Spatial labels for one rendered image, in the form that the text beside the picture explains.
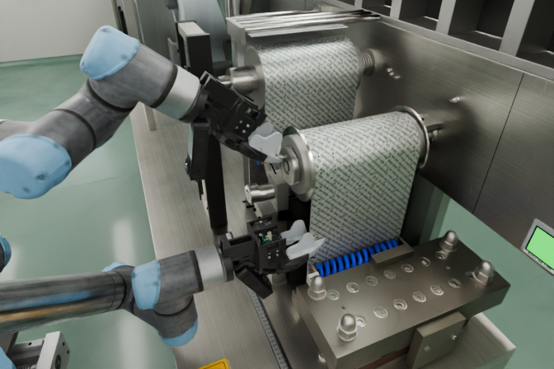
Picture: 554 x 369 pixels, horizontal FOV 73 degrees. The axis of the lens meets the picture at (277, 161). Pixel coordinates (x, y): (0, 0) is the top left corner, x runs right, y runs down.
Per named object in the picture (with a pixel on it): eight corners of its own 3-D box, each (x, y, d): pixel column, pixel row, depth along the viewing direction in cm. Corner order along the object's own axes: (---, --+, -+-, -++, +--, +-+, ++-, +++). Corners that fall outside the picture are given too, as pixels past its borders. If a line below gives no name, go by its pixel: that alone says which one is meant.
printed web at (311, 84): (251, 204, 116) (242, 38, 89) (318, 187, 124) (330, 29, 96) (306, 304, 86) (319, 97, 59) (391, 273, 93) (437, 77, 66)
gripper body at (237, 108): (271, 118, 62) (212, 81, 55) (241, 158, 64) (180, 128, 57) (255, 100, 68) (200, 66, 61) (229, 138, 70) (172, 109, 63)
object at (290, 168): (288, 191, 73) (275, 158, 76) (298, 189, 74) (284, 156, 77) (298, 175, 67) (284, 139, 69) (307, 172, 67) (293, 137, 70)
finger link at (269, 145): (302, 147, 68) (263, 124, 63) (283, 173, 69) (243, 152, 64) (295, 140, 70) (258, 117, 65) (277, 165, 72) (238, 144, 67)
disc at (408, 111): (376, 151, 90) (387, 94, 81) (378, 151, 90) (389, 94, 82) (417, 187, 78) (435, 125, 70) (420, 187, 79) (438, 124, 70)
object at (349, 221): (307, 268, 80) (311, 200, 70) (396, 239, 88) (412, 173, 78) (307, 270, 80) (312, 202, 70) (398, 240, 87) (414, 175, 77)
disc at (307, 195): (279, 174, 82) (281, 113, 73) (282, 173, 82) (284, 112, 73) (310, 217, 70) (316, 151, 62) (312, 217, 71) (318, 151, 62)
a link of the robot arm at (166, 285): (138, 289, 70) (128, 257, 65) (196, 272, 73) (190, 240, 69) (142, 324, 63) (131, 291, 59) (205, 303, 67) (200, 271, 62)
